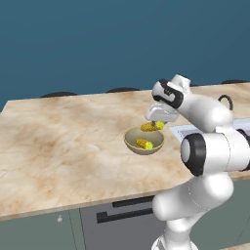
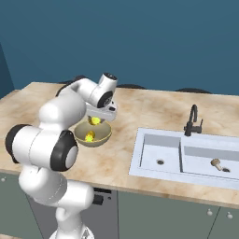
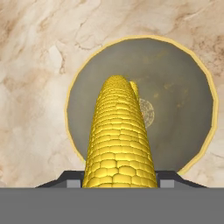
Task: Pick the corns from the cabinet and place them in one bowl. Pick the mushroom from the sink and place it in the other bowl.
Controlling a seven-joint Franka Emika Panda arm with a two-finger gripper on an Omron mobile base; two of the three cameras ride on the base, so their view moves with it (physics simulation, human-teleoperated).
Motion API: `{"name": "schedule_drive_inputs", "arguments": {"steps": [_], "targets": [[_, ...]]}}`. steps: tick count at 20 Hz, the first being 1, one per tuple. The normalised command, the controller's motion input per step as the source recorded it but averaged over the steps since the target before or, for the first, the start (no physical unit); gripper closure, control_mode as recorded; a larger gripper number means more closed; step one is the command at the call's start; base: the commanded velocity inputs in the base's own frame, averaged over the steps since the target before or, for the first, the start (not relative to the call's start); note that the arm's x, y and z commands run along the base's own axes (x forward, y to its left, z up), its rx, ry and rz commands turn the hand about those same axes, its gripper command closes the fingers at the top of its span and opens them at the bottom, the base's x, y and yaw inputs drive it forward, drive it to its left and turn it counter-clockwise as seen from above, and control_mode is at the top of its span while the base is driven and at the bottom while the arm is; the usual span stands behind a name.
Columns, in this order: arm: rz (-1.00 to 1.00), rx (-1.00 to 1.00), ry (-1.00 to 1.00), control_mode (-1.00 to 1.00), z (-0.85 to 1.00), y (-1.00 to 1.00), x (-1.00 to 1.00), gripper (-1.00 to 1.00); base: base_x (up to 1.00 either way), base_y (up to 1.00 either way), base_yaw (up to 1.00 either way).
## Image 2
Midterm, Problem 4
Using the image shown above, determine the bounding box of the yellow corn cob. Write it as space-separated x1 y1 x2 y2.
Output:
89 116 103 127
84 130 97 144

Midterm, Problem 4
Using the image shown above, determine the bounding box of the white double sink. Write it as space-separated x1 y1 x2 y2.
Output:
128 127 239 191

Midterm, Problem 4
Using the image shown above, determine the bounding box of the grey-green cupboard door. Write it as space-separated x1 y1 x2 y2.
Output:
0 172 45 239
117 190 220 239
207 205 239 239

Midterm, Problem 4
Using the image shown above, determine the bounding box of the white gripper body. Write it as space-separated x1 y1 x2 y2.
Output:
85 104 119 123

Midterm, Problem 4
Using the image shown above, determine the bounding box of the brown mushroom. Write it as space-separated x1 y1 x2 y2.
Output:
210 158 224 172

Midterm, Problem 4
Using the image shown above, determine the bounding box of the grey dishwasher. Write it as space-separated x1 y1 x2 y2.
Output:
27 186 120 239

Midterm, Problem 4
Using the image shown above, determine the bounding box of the black tap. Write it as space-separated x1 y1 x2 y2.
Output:
183 104 204 137

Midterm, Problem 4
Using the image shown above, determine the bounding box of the olive green bowl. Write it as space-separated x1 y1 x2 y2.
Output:
74 119 113 148

